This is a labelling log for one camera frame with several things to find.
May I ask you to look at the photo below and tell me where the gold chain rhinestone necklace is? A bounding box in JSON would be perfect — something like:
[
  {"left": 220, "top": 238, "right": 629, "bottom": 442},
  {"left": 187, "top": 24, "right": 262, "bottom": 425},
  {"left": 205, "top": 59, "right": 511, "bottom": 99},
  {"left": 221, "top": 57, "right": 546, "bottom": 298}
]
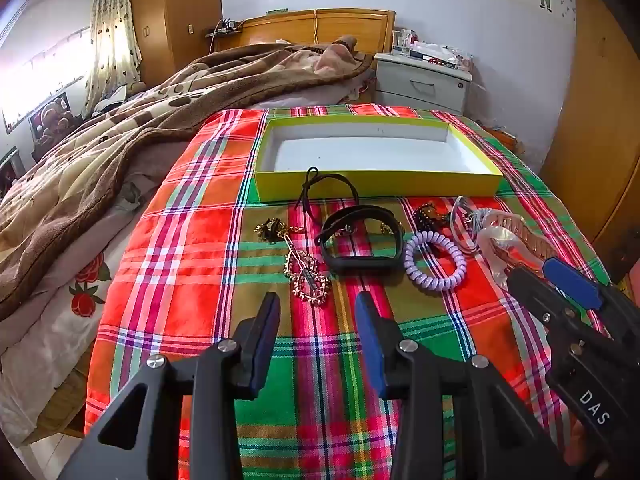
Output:
[{"left": 255, "top": 216, "right": 332, "bottom": 307}]

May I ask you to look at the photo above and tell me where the black wristband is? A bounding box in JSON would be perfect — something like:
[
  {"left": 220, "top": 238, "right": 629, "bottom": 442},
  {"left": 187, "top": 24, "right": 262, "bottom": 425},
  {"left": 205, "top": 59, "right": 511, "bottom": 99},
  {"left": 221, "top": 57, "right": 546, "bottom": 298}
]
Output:
[{"left": 316, "top": 205, "right": 407, "bottom": 276}]

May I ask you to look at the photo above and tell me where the brown patterned blanket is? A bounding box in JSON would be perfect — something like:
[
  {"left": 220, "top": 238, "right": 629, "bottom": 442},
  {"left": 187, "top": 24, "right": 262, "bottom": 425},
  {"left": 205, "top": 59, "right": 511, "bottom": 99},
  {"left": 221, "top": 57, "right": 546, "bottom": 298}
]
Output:
[{"left": 0, "top": 35, "right": 376, "bottom": 321}]

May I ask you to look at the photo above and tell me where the black and gold beaded bracelet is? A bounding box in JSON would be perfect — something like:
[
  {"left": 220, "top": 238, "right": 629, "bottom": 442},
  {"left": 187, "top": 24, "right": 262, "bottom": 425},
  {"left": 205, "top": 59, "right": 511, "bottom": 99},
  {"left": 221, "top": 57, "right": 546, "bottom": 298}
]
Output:
[{"left": 412, "top": 201, "right": 451, "bottom": 229}]

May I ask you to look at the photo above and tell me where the pale floral bedsheet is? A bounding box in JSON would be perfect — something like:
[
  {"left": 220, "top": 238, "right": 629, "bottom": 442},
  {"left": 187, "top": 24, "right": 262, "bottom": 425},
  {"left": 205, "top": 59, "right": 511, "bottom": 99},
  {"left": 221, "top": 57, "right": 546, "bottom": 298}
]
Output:
[{"left": 0, "top": 140, "right": 201, "bottom": 448}]

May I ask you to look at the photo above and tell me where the teddy bear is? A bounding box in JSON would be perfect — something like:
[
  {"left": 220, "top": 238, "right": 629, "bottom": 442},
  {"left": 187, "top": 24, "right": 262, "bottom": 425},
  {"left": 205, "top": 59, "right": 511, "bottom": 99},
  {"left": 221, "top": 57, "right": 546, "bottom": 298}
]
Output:
[{"left": 29, "top": 92, "right": 81, "bottom": 145}]

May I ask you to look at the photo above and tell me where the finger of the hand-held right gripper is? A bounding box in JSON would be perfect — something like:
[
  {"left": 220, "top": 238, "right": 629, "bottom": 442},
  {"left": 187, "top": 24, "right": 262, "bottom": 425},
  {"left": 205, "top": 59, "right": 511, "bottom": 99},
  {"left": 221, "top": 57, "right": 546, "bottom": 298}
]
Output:
[
  {"left": 542, "top": 256, "right": 640, "bottom": 322},
  {"left": 506, "top": 266, "right": 587, "bottom": 357}
]

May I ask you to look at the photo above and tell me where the clear glass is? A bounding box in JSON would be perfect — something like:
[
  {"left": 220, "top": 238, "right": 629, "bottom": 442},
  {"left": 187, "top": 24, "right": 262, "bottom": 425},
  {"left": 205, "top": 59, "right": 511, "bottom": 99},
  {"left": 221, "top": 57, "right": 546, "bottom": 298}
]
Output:
[{"left": 391, "top": 29, "right": 416, "bottom": 56}]

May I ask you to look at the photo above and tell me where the window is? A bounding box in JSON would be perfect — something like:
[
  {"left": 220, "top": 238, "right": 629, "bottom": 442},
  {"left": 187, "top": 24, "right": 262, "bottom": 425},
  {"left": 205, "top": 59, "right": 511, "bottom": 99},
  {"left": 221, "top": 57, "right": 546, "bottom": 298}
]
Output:
[{"left": 0, "top": 30, "right": 96, "bottom": 133}]

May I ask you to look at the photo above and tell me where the yellow-green shallow cardboard box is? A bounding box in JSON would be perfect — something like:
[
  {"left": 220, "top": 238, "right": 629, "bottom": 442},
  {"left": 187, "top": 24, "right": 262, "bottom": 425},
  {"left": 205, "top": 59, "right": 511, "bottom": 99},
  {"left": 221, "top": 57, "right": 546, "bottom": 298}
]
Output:
[{"left": 252, "top": 116, "right": 505, "bottom": 204}]

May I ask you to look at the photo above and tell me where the orange box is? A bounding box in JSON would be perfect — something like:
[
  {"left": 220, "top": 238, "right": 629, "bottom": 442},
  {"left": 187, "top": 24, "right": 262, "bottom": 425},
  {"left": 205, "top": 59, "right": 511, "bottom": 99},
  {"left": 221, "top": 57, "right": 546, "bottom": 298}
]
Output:
[{"left": 492, "top": 127, "right": 526, "bottom": 157}]

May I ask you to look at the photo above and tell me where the power strip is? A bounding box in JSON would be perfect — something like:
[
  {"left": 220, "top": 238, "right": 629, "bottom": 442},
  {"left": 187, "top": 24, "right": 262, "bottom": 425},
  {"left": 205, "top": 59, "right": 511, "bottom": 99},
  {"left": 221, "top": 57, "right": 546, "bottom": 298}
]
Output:
[{"left": 205, "top": 19, "right": 244, "bottom": 37}]

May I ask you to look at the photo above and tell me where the purple spiral hair tie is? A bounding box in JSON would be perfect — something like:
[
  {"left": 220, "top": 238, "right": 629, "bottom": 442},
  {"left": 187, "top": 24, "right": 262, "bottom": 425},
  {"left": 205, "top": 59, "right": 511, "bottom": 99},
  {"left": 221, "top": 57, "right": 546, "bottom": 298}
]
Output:
[{"left": 404, "top": 231, "right": 467, "bottom": 292}]

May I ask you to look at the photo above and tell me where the red green plaid cloth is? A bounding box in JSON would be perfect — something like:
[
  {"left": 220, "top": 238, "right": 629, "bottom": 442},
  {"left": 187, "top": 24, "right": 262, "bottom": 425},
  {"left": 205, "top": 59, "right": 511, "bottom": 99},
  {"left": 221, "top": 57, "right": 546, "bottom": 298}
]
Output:
[{"left": 82, "top": 102, "right": 613, "bottom": 480}]

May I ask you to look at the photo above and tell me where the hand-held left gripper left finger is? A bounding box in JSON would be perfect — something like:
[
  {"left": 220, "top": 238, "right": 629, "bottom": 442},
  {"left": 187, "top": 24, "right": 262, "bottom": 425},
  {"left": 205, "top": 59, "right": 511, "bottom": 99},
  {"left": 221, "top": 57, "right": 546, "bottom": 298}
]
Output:
[{"left": 57, "top": 291, "right": 282, "bottom": 480}]

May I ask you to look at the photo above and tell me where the wooden bed frame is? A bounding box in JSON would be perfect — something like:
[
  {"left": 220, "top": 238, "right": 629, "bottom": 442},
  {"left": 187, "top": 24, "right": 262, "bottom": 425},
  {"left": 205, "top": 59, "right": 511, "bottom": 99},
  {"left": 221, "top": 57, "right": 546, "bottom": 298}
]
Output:
[{"left": 25, "top": 350, "right": 97, "bottom": 445}]

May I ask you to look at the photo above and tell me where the wooden wardrobe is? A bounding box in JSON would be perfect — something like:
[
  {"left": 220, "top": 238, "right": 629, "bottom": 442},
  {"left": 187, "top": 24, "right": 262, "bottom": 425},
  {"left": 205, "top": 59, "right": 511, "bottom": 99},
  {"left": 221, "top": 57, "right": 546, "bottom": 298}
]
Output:
[{"left": 129, "top": 0, "right": 223, "bottom": 75}]

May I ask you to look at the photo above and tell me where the wooden door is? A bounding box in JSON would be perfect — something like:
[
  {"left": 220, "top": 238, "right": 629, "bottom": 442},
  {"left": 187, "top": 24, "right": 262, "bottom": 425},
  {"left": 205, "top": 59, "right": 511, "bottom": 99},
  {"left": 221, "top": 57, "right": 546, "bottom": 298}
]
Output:
[{"left": 540, "top": 0, "right": 640, "bottom": 281}]

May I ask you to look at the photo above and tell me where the dotted curtain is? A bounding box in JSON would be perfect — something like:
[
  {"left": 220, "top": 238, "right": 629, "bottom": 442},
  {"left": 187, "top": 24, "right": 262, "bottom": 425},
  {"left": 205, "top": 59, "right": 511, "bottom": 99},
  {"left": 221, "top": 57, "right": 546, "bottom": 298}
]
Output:
[{"left": 82, "top": 0, "right": 144, "bottom": 106}]

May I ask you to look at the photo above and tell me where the pile of packets on nightstand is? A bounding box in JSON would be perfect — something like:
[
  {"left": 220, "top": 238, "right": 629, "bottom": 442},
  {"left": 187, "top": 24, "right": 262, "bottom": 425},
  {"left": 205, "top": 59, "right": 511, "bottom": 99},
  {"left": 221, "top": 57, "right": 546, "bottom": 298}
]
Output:
[{"left": 411, "top": 40, "right": 473, "bottom": 72}]

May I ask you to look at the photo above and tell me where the black cord bracelet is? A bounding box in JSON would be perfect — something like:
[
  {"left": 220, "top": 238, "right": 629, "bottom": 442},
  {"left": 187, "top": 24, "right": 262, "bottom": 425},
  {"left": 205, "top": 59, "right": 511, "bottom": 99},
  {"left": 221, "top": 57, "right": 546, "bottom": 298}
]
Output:
[{"left": 296, "top": 166, "right": 361, "bottom": 224}]

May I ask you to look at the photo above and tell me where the wooden bed headboard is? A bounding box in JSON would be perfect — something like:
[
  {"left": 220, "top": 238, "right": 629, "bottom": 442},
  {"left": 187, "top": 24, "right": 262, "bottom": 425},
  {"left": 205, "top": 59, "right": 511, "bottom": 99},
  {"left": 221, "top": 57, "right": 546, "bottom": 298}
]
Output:
[{"left": 205, "top": 9, "right": 396, "bottom": 57}]

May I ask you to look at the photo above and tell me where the grey nightstand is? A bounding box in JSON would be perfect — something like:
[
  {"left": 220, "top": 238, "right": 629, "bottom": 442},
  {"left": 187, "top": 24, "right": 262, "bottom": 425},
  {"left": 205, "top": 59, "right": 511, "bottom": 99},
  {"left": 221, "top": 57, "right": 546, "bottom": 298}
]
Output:
[{"left": 374, "top": 52, "right": 473, "bottom": 116}]

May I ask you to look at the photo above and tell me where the clear spiral hair tie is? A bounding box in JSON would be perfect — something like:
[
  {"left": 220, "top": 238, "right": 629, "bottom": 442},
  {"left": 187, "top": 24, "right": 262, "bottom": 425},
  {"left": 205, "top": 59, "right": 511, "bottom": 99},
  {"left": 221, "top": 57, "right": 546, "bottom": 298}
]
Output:
[{"left": 447, "top": 196, "right": 496, "bottom": 256}]

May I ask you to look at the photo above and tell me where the person's right hand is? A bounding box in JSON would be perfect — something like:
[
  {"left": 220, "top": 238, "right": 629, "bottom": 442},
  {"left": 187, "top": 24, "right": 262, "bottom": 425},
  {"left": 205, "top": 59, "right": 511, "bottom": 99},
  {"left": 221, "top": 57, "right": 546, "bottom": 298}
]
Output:
[{"left": 569, "top": 417, "right": 592, "bottom": 467}]

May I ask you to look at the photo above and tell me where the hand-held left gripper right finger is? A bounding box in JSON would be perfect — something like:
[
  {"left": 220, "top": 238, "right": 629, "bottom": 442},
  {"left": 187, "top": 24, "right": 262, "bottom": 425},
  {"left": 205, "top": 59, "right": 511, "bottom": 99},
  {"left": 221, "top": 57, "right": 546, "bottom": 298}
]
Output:
[{"left": 354, "top": 291, "right": 571, "bottom": 480}]

